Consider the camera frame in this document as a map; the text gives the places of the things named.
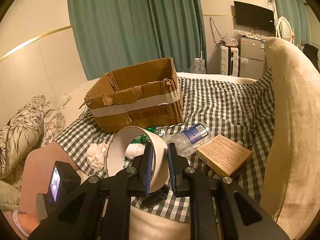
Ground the checkered gingham cloth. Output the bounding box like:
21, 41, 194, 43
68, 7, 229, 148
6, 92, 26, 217
56, 72, 274, 202

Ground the brown cardboard box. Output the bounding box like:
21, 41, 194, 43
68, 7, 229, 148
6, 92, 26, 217
84, 57, 184, 133

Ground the grey mini fridge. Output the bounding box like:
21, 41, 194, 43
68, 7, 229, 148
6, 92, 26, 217
239, 37, 267, 80

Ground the floral pillow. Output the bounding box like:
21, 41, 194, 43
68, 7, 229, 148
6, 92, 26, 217
1, 95, 65, 179

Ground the tan yellow paper box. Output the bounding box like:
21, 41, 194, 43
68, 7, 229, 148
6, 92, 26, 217
196, 134, 252, 178

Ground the crumpled white tissue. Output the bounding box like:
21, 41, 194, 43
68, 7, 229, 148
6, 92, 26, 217
86, 142, 107, 171

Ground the green foil sachet pack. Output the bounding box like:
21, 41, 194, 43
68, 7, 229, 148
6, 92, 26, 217
131, 126, 167, 144

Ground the white round vanity mirror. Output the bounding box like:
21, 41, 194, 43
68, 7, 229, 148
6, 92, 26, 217
276, 16, 295, 44

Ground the beige plush cushion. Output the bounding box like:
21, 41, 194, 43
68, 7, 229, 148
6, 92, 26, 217
260, 37, 319, 239

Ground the large water jug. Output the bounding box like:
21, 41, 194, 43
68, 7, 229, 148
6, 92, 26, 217
189, 58, 207, 74

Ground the white suitcase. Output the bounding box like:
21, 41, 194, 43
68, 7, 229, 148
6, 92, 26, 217
218, 46, 239, 77

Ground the green side curtain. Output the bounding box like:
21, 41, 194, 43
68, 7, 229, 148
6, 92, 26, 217
275, 0, 310, 47

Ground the white tape roll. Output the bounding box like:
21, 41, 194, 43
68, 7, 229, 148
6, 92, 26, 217
105, 126, 169, 192

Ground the black wall television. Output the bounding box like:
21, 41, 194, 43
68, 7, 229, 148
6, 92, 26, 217
234, 1, 275, 34

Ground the clear plastic water bottle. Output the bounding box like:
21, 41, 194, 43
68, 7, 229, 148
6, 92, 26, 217
163, 122, 212, 158

